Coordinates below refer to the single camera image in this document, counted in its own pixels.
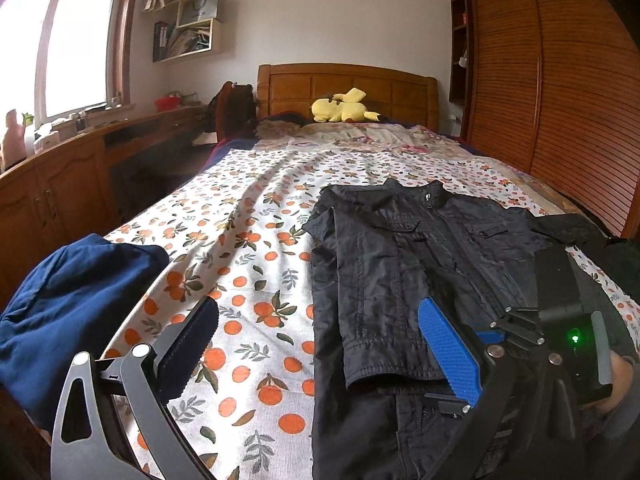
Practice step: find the white wall shelf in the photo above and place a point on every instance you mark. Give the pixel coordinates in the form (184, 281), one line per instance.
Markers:
(192, 35)

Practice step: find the wooden bed headboard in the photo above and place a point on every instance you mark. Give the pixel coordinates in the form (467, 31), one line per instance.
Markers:
(300, 90)

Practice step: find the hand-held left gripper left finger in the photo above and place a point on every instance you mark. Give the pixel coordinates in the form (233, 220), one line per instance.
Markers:
(187, 345)

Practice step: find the wooden desk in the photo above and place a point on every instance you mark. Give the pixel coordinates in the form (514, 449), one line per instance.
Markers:
(60, 185)

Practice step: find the window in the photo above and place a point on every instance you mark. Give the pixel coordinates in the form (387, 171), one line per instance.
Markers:
(75, 45)

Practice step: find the white paper bag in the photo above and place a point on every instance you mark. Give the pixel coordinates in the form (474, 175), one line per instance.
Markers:
(199, 9)

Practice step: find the floral quilt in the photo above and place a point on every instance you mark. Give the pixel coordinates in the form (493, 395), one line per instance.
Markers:
(360, 137)

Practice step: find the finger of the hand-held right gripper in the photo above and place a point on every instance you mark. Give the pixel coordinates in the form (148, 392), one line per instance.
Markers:
(520, 332)
(520, 313)

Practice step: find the red bowl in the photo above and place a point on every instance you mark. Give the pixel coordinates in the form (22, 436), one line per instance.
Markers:
(167, 104)

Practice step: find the yellow plush toy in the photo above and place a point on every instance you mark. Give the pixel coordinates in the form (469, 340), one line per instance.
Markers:
(345, 107)

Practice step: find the dark backpack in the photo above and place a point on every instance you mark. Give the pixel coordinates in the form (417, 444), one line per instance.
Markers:
(235, 110)

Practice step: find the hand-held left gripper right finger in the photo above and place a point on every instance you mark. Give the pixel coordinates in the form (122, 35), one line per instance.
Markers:
(447, 345)

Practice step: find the orange print bed sheet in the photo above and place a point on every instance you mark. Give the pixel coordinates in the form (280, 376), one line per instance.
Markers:
(240, 240)

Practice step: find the navy blue garment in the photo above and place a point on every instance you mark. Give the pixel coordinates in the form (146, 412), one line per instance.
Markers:
(65, 305)

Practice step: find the person's right hand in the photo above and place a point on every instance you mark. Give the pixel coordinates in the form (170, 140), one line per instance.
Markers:
(622, 375)

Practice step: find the wooden slatted wardrobe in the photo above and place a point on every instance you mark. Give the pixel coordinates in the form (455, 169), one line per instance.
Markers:
(550, 85)

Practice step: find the black jacket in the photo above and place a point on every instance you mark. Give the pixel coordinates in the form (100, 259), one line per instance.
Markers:
(390, 260)

